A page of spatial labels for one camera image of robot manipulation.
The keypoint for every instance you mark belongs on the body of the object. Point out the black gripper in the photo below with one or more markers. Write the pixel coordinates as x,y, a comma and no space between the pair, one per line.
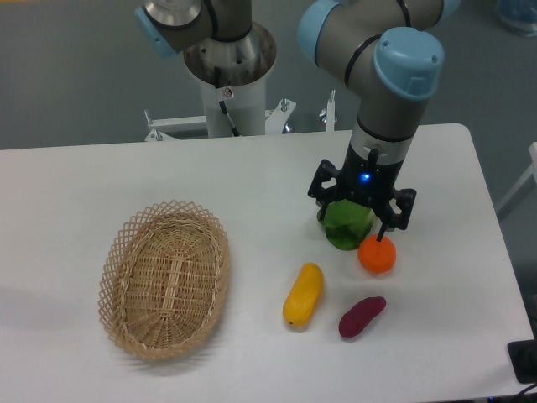
367,178

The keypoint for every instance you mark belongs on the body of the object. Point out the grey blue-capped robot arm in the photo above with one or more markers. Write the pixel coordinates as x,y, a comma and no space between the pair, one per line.
380,50

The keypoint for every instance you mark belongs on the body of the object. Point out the yellow mango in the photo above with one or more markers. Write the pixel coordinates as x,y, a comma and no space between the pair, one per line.
304,296

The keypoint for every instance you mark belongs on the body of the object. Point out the green leafy vegetable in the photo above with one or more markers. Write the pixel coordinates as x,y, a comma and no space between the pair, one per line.
346,224

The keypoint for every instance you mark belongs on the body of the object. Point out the orange fruit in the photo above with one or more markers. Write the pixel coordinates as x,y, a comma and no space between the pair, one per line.
375,256

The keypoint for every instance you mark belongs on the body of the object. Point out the purple sweet potato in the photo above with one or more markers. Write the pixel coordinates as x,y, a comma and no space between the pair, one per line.
354,321

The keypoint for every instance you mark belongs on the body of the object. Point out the woven wicker basket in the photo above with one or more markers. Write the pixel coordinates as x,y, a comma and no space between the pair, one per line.
164,282

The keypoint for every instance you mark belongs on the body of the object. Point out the blue object top right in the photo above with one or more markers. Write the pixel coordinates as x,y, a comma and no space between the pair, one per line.
518,16

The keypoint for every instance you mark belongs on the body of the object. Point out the black device at table edge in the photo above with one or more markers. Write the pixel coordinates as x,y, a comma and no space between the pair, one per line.
522,355

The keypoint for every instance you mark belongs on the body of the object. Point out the white metal base frame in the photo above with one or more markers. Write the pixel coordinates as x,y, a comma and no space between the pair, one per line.
276,121

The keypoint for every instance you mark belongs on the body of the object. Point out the white frame at right edge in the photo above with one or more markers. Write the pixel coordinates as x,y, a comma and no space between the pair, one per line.
520,189

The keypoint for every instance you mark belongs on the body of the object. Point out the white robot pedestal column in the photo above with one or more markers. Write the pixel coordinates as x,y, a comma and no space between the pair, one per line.
232,78

